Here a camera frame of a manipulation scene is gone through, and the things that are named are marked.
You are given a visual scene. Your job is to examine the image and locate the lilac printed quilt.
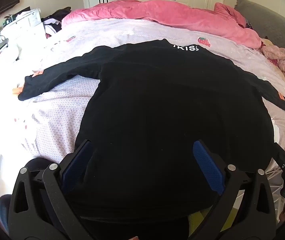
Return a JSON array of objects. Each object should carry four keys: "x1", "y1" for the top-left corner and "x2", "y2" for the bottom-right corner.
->
[{"x1": 0, "y1": 19, "x2": 285, "y2": 180}]

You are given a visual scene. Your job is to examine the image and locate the pink blanket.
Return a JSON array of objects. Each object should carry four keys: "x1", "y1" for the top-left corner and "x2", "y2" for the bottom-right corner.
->
[{"x1": 62, "y1": 0, "x2": 261, "y2": 50}]

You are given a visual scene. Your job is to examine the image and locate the white drawer cabinet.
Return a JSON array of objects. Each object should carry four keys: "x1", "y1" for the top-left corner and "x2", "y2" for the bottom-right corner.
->
[{"x1": 1, "y1": 9, "x2": 46, "y2": 48}]

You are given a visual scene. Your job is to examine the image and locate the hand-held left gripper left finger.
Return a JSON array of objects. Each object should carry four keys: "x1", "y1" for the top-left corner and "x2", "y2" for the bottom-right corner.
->
[{"x1": 7, "y1": 139, "x2": 93, "y2": 240}]

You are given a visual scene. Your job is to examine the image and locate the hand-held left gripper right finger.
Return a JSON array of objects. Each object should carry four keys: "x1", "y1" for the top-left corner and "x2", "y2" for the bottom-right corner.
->
[{"x1": 190, "y1": 140, "x2": 278, "y2": 240}]

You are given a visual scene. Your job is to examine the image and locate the white cushion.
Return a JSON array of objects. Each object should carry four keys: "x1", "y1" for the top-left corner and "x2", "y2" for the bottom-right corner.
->
[{"x1": 0, "y1": 44, "x2": 20, "y2": 93}]

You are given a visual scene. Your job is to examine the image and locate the black sweater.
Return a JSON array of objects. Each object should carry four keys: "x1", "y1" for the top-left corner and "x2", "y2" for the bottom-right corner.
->
[{"x1": 17, "y1": 39, "x2": 285, "y2": 221}]

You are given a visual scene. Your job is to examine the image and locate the grey padded headboard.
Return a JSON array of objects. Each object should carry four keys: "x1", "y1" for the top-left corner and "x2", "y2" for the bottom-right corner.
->
[{"x1": 234, "y1": 0, "x2": 285, "y2": 63}]

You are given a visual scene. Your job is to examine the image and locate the person's dark pants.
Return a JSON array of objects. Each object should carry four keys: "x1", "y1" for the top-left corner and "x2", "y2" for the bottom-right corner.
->
[{"x1": 0, "y1": 157, "x2": 190, "y2": 240}]

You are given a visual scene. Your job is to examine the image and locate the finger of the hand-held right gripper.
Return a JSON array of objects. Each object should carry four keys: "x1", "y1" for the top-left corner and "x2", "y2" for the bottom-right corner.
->
[{"x1": 274, "y1": 142, "x2": 285, "y2": 170}]

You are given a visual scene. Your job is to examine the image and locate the pile of dark clothes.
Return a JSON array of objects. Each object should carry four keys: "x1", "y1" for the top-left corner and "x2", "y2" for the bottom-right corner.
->
[{"x1": 41, "y1": 9, "x2": 71, "y2": 37}]

